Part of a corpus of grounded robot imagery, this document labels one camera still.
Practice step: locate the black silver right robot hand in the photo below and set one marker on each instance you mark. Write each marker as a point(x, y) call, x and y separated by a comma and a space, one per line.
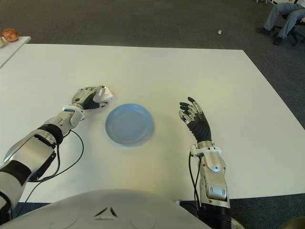
point(201, 128)

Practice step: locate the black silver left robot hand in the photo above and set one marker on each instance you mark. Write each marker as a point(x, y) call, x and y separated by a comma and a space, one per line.
point(83, 99)

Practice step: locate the white charger block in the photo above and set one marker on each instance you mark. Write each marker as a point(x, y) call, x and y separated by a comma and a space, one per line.
point(107, 94)

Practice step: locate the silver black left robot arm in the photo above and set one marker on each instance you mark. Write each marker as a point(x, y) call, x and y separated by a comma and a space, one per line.
point(35, 148)

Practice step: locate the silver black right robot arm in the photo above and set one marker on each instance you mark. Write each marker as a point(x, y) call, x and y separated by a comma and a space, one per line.
point(214, 164)

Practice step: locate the blue round plate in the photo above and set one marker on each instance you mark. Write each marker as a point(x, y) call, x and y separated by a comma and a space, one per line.
point(129, 124)

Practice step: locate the white side table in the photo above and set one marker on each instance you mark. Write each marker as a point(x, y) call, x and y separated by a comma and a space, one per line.
point(12, 48)

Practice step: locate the reddish brown bread roll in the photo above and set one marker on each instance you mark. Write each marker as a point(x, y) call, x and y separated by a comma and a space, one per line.
point(10, 34)

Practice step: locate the cream bread roll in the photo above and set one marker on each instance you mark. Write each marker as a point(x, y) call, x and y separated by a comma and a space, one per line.
point(2, 42)

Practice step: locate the grey robot torso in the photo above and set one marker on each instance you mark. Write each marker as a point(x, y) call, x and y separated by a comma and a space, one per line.
point(131, 202)

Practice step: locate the beige shoe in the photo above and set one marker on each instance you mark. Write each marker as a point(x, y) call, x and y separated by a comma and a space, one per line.
point(236, 224)

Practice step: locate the seated person in jeans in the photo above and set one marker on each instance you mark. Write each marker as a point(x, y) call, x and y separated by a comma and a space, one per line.
point(274, 16)

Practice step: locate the black office chair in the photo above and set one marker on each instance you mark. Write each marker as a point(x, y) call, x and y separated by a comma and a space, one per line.
point(296, 33)

